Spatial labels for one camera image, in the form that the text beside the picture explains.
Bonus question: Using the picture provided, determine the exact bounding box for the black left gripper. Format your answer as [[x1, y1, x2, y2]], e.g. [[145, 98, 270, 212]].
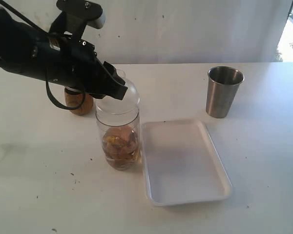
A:
[[46, 36, 128, 100]]

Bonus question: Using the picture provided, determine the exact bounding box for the clear plastic dome lid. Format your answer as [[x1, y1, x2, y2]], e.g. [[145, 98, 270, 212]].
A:
[[95, 69, 141, 117]]

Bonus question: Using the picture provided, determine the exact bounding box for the round brown wooden cup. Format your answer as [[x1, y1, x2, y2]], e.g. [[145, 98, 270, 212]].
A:
[[64, 88, 94, 116]]

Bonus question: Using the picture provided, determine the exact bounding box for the brown wooden blocks pile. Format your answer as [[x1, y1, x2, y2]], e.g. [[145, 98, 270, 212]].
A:
[[102, 125, 140, 171]]

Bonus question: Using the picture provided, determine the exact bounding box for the stainless steel tumbler cup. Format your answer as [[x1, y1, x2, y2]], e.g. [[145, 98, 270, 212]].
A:
[[206, 66, 244, 118]]

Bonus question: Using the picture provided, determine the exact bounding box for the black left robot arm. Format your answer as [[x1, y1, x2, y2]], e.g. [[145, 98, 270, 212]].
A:
[[0, 0, 127, 100]]

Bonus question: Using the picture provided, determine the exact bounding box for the clear plastic jar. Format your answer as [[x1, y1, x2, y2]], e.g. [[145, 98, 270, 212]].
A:
[[96, 107, 140, 171]]

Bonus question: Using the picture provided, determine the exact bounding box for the white rectangular plastic tray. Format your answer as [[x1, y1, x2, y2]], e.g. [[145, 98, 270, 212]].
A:
[[141, 119, 232, 207]]

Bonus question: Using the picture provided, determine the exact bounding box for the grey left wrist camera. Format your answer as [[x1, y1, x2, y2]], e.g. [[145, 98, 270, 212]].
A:
[[49, 0, 105, 42]]

